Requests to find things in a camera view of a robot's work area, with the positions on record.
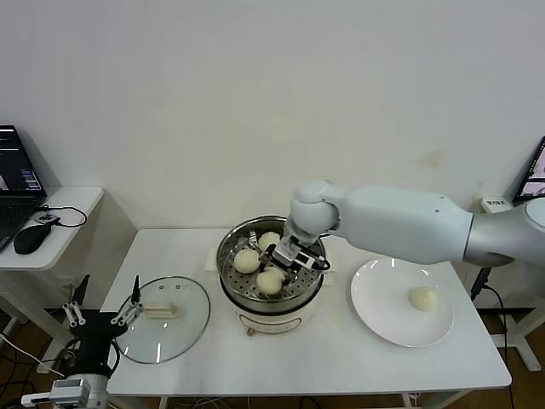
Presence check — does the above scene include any black computer mouse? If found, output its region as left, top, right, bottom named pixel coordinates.
left=13, top=224, right=55, bottom=256

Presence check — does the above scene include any black power adapter cable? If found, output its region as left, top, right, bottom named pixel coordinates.
left=470, top=263, right=519, bottom=353

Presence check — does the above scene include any round glass pot lid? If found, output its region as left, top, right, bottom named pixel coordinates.
left=115, top=275, right=212, bottom=365

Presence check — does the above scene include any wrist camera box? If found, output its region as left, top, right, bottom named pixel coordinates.
left=272, top=250, right=319, bottom=270
left=20, top=378, right=93, bottom=406

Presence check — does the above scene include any stainless steel steamer basket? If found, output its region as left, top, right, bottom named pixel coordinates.
left=216, top=216, right=328, bottom=306

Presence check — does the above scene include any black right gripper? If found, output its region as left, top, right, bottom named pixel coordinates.
left=258, top=232, right=318, bottom=285

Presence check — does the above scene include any white floor cable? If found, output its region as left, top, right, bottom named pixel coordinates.
left=0, top=334, right=65, bottom=378

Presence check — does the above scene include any black laptop with dark screen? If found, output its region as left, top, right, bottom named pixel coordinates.
left=0, top=124, right=49, bottom=252

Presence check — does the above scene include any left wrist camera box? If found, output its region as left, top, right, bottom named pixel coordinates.
left=20, top=378, right=93, bottom=406

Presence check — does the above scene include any white side table with label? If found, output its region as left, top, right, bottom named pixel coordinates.
left=480, top=196, right=545, bottom=372

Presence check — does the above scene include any thin black hub cable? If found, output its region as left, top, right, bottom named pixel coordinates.
left=40, top=205, right=89, bottom=229

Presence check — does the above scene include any white steamed baozi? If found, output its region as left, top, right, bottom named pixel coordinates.
left=259, top=232, right=282, bottom=255
left=233, top=249, right=261, bottom=274
left=409, top=286, right=439, bottom=313
left=255, top=267, right=285, bottom=296

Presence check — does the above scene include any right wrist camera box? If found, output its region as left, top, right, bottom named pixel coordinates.
left=272, top=250, right=319, bottom=270

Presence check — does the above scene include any black laptop with pink screen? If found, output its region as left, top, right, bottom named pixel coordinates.
left=512, top=136, right=545, bottom=205

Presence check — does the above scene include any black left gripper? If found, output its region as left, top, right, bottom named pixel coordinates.
left=62, top=274, right=144, bottom=376

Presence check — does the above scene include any white round plate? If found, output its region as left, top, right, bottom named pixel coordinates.
left=350, top=257, right=455, bottom=349

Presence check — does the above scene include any left wrist cable bundle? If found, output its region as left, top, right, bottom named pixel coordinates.
left=63, top=336, right=123, bottom=378

